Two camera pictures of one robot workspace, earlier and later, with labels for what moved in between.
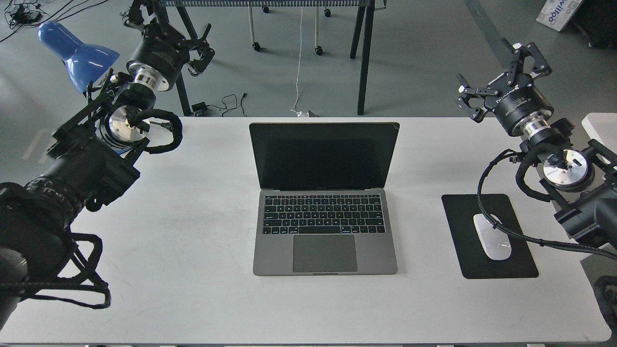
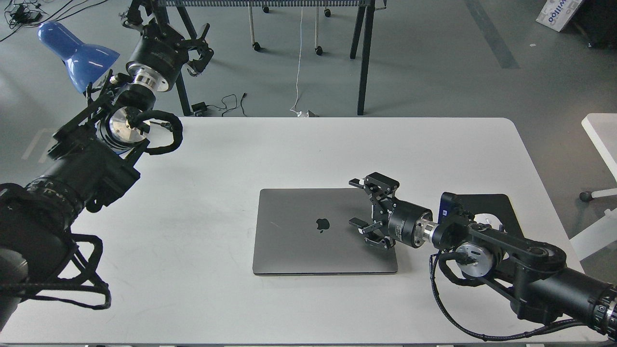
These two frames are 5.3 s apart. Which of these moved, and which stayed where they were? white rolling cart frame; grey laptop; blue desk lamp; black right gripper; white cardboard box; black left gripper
Moved: black right gripper; grey laptop
Stayed: black left gripper; blue desk lamp; white rolling cart frame; white cardboard box
